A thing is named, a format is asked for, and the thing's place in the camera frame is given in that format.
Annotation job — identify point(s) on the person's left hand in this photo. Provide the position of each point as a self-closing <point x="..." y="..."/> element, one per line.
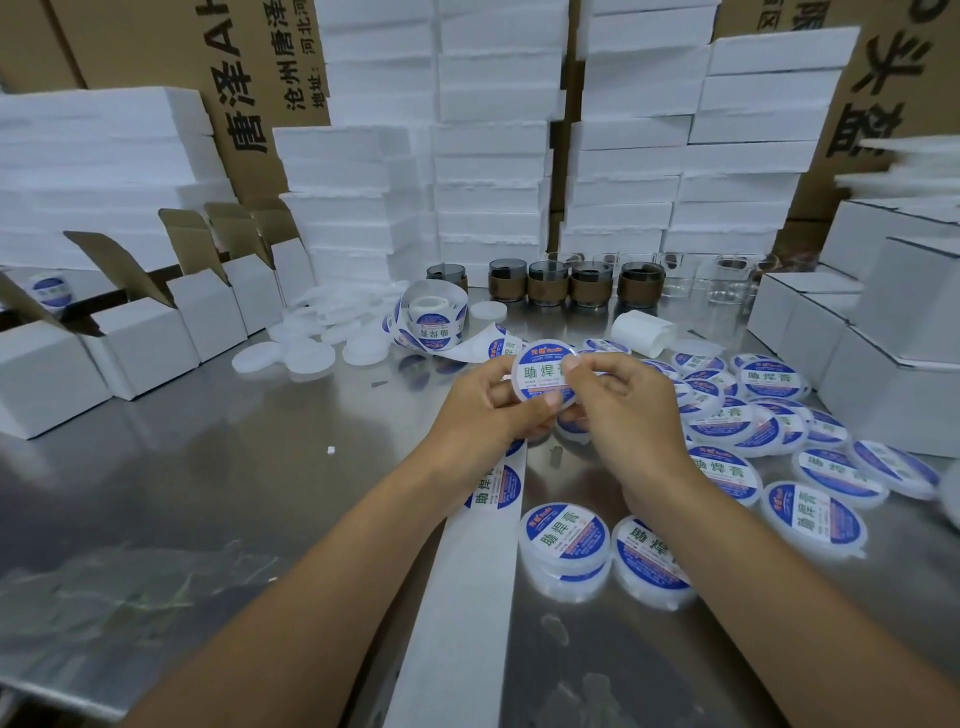
<point x="472" y="420"/>

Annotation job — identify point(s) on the person's right hand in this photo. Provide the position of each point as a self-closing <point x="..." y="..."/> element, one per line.
<point x="645" y="435"/>

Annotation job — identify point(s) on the person's right thumb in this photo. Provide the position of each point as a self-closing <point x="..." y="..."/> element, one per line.
<point x="596" y="390"/>

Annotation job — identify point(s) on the person's left thumb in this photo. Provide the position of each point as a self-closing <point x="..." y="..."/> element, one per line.
<point x="536" y="406"/>

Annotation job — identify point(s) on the round blue-labelled plastic lid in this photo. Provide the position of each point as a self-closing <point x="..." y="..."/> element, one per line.
<point x="541" y="373"/>

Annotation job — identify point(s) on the person's left forearm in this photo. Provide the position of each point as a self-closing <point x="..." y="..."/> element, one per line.
<point x="322" y="600"/>

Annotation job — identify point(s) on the person's right forearm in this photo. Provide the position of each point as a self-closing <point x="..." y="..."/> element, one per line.
<point x="787" y="622"/>

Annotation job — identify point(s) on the rolled white backing paper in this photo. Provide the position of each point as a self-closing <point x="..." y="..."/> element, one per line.
<point x="641" y="332"/>

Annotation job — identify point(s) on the dark glass jar brown band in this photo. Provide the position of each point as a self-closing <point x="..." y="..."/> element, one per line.
<point x="640" y="285"/>
<point x="592" y="285"/>
<point x="448" y="276"/>
<point x="547" y="283"/>
<point x="508" y="280"/>

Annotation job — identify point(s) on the single plain white lid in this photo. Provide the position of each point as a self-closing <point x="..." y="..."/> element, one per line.
<point x="487" y="310"/>

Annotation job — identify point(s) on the clear glass jar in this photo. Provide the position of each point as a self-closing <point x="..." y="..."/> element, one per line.
<point x="679" y="276"/>
<point x="731" y="281"/>
<point x="763" y="268"/>

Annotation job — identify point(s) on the pile of labelled white lids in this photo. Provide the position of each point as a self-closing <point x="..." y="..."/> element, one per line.
<point x="739" y="427"/>

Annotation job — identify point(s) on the closed white carton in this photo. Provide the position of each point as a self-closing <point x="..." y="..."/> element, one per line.
<point x="877" y="232"/>
<point x="892" y="390"/>
<point x="814" y="337"/>
<point x="915" y="300"/>
<point x="787" y="300"/>

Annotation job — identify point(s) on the pile of plain translucent lids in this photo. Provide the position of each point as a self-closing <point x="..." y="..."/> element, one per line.
<point x="307" y="352"/>

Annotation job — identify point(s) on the open white carton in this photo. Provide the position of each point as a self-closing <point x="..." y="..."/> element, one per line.
<point x="292" y="262"/>
<point x="142" y="352"/>
<point x="210" y="311"/>
<point x="253" y="289"/>
<point x="45" y="386"/>

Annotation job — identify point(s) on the small stack of foam sheets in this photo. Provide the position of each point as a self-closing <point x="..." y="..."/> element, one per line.
<point x="907" y="169"/>

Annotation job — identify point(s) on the brown printed cardboard box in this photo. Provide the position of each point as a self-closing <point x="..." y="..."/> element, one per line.
<point x="892" y="90"/>
<point x="195" y="82"/>

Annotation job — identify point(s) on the clear plastic bag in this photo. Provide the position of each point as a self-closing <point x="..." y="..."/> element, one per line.
<point x="127" y="600"/>

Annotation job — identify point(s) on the low stack of foam slabs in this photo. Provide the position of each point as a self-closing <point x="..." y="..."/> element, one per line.
<point x="105" y="172"/>

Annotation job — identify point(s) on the plain brown cardboard box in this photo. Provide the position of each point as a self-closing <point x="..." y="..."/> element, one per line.
<point x="30" y="45"/>

